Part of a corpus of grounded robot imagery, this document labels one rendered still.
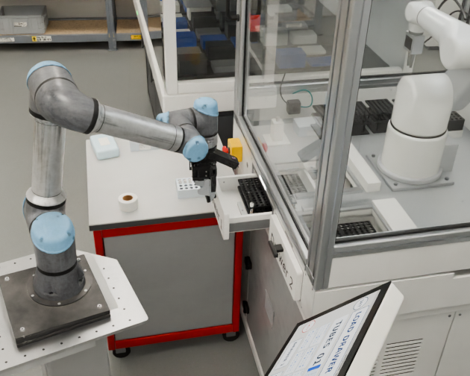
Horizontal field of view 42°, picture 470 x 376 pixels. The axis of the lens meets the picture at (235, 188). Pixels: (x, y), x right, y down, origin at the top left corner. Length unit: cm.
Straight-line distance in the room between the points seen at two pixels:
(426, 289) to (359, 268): 25
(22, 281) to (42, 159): 40
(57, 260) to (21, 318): 19
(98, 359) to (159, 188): 70
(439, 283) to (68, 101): 114
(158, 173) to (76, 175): 152
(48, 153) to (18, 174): 225
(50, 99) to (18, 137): 285
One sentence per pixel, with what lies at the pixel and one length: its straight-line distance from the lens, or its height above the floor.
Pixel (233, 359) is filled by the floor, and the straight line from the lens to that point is 273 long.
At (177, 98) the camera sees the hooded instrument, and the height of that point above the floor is 89.
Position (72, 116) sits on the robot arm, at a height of 137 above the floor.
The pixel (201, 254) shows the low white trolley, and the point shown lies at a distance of 238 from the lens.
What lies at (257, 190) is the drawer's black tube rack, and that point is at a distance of 212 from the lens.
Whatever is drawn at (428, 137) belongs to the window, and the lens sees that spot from 153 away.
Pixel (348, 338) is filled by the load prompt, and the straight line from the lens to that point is 127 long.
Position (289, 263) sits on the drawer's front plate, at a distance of 181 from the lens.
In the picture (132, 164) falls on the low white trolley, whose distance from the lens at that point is 253.
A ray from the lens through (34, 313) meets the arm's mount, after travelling 187.
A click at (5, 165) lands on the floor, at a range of 414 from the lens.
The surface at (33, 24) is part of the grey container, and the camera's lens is 585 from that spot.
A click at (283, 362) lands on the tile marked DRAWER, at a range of 142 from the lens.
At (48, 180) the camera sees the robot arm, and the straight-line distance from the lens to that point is 182.
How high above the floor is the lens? 209
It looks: 34 degrees down
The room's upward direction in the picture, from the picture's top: 2 degrees clockwise
